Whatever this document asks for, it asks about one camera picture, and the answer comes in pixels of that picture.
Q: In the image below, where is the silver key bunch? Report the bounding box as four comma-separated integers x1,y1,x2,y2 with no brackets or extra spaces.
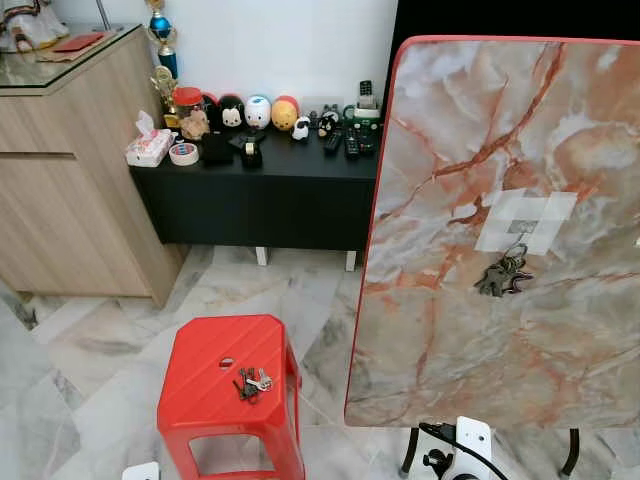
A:
233,367,273,403

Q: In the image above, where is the white taped metal hook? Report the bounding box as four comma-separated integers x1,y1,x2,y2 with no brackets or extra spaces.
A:
474,190,579,255

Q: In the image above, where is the marble pattern folding table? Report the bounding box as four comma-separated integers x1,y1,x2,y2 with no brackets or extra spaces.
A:
343,35,640,430

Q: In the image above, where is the black television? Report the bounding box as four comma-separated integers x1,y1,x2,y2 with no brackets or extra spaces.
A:
383,0,640,106

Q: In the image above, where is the black cartoon figure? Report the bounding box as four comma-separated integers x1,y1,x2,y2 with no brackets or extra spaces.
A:
314,104,342,139

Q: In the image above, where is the black low console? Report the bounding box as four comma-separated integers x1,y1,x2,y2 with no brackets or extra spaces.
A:
130,125,383,271

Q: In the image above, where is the black tape dispenser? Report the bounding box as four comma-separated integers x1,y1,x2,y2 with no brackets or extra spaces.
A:
232,128,266,169

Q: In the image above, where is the white round head toy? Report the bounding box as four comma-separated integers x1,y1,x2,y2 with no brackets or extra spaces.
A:
245,95,272,129

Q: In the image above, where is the black mouse head toy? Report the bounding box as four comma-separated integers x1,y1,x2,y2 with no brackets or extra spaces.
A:
215,93,247,129

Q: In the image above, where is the small black box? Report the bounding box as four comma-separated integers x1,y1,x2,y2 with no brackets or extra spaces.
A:
200,132,235,167

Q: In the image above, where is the red plastic stool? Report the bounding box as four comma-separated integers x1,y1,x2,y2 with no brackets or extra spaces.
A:
157,314,306,480

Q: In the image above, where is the small brown teddy bear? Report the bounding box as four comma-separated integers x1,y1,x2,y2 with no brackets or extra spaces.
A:
180,108,211,141

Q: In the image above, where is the white tape roll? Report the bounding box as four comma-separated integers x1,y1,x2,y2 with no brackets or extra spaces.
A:
168,142,200,167

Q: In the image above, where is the red lid jar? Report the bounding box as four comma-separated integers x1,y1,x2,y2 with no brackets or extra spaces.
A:
172,87,205,126

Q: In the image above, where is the pink white tissue box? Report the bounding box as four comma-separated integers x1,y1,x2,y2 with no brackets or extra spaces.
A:
125,110,177,168

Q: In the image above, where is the small gold trophy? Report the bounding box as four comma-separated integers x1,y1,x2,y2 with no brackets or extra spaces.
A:
150,65,179,129

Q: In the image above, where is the blue gold trophy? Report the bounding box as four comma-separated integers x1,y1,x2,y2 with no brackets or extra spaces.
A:
146,0,180,81

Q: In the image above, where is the light wooden cabinet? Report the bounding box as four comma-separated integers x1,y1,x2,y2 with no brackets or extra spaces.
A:
0,25,188,308

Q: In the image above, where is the red book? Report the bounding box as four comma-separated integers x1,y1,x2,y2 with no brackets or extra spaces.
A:
52,32,107,54

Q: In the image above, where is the white statue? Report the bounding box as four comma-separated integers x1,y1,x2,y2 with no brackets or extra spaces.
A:
0,0,69,53

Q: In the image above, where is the dark key bunch with ring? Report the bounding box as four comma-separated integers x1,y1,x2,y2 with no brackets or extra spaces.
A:
475,243,533,298

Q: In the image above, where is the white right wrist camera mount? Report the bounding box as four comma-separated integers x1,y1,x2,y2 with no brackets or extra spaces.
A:
452,416,493,480

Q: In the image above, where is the cordless phone on base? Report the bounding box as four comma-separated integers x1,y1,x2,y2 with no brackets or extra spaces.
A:
352,80,384,136

